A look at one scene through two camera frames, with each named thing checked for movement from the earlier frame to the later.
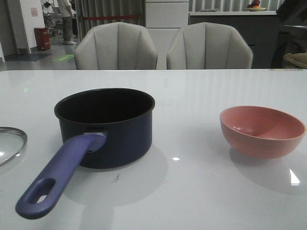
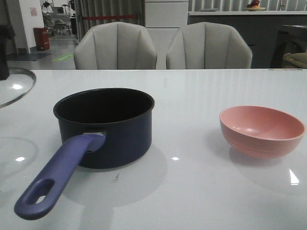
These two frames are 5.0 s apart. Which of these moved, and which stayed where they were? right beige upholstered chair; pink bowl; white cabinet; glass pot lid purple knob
Moved: glass pot lid purple knob
Stayed: right beige upholstered chair; pink bowl; white cabinet
